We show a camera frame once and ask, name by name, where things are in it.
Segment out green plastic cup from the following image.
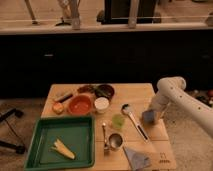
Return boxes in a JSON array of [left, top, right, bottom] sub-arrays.
[[112, 114, 125, 130]]

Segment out black stand legs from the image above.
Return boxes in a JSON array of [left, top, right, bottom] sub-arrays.
[[0, 108, 26, 154]]

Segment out dark red plate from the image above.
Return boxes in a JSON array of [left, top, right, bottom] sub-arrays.
[[77, 85, 95, 93]]

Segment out blue sponge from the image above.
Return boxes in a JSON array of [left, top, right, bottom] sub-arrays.
[[142, 110, 156, 124]]

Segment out grey blue cloth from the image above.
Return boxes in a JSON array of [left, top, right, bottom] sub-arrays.
[[123, 146, 151, 171]]

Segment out black handled ladle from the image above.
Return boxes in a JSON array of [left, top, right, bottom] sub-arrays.
[[121, 104, 149, 141]]

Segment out dark brown bowl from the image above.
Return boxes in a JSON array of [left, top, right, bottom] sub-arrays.
[[95, 84, 115, 99]]

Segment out white cup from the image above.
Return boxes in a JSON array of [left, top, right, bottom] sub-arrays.
[[94, 97, 109, 113]]

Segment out metal cup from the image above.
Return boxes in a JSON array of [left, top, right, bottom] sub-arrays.
[[109, 133, 123, 151]]

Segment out orange bowl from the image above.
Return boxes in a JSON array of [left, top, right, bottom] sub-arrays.
[[67, 95, 92, 115]]

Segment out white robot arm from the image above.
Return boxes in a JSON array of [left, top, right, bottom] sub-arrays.
[[150, 76, 213, 138]]

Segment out green plastic tray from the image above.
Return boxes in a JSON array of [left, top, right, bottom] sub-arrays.
[[24, 116, 95, 171]]

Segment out orange round toy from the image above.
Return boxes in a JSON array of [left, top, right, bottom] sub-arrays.
[[52, 102, 64, 115]]

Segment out metal spoon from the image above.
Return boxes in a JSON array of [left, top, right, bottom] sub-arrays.
[[102, 123, 110, 155]]

